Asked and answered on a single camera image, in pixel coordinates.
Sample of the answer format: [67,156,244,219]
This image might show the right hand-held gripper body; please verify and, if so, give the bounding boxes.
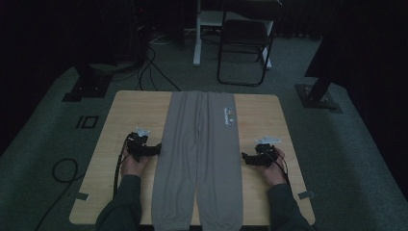
[254,136,282,167]

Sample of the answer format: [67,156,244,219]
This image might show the black looped floor cable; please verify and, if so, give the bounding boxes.
[33,158,86,231]

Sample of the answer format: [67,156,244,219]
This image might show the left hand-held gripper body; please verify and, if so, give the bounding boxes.
[126,126,153,163]

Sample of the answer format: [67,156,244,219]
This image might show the grey pants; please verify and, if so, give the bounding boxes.
[151,90,244,231]

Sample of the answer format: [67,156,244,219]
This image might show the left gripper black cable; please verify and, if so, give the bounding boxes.
[113,133,134,197]

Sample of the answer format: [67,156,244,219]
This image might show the person's left hand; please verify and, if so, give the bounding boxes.
[119,153,152,177]

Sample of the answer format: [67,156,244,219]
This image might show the black floor cables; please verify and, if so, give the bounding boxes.
[137,46,182,92]

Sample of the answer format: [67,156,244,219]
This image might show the black folding chair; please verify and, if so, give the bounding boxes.
[217,17,277,88]

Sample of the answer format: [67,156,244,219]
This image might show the black stand base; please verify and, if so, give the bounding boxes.
[294,0,344,114]
[62,64,114,103]

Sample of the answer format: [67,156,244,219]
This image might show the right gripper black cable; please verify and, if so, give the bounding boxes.
[270,149,291,185]

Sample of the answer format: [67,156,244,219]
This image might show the person's right hand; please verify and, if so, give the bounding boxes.
[261,147,288,187]

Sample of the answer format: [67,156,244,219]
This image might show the white desk frame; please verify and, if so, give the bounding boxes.
[192,0,274,70]

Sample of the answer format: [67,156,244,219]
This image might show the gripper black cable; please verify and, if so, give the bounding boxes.
[270,149,291,185]
[113,133,134,197]

